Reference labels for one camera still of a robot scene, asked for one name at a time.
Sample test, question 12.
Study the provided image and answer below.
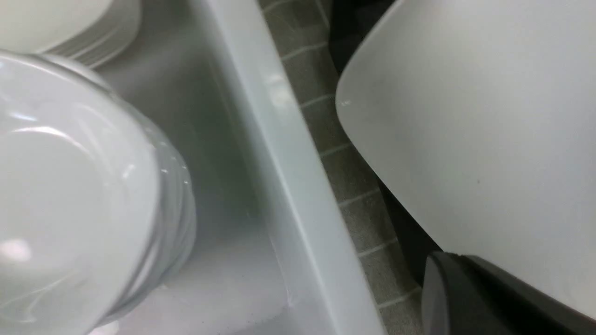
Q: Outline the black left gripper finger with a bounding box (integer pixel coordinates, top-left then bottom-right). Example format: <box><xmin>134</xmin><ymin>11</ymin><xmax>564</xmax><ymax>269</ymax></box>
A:
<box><xmin>421</xmin><ymin>252</ymin><xmax>596</xmax><ymax>335</ymax></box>

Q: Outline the white square rice plate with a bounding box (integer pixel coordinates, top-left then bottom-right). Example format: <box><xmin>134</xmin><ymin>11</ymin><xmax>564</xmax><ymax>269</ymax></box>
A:
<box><xmin>336</xmin><ymin>0</ymin><xmax>596</xmax><ymax>319</ymax></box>

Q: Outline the large white plastic bin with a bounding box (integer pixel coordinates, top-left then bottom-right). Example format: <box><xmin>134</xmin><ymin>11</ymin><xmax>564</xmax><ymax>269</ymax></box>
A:
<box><xmin>97</xmin><ymin>0</ymin><xmax>386</xmax><ymax>335</ymax></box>

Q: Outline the black serving tray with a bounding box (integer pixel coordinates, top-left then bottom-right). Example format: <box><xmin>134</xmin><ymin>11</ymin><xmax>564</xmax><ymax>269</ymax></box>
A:
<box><xmin>328</xmin><ymin>0</ymin><xmax>441</xmax><ymax>286</ymax></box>

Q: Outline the grey checked tablecloth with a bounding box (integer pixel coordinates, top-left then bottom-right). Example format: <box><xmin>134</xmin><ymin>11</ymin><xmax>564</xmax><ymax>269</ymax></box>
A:
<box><xmin>259</xmin><ymin>0</ymin><xmax>423</xmax><ymax>335</ymax></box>

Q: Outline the stack of white bowls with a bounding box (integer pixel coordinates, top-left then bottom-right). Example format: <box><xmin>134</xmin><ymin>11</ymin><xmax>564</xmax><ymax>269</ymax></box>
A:
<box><xmin>0</xmin><ymin>50</ymin><xmax>196</xmax><ymax>335</ymax></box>

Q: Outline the stack of white square plates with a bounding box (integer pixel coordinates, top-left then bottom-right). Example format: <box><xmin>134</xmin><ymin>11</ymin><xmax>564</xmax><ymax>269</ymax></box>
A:
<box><xmin>0</xmin><ymin>0</ymin><xmax>143</xmax><ymax>68</ymax></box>

